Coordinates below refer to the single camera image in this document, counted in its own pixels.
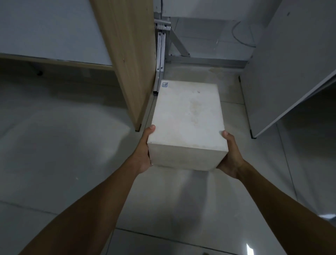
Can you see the wooden desk side panel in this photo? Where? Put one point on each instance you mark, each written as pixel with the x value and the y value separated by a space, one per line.
pixel 126 57

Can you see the person's right forearm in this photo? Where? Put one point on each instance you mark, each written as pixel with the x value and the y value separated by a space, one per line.
pixel 286 212

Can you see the person's left hand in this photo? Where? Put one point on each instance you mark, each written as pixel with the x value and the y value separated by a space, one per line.
pixel 142 155

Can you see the person's right thumb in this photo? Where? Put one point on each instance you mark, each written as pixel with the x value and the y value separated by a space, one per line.
pixel 227 138

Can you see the person's left forearm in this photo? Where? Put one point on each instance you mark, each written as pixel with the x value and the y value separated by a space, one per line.
pixel 78 210

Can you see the aluminium frame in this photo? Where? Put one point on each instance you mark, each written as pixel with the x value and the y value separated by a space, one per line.
pixel 168 50

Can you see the person's right hand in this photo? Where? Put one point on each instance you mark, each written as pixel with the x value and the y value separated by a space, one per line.
pixel 232 159

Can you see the grey cabinet panel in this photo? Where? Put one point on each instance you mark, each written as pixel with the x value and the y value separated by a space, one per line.
pixel 288 60

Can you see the white desk top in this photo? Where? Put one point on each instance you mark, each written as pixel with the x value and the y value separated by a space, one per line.
pixel 52 34

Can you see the person's left thumb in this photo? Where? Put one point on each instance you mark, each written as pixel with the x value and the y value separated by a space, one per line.
pixel 149 130

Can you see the white cardboard box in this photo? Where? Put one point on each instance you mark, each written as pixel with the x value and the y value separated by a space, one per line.
pixel 189 123

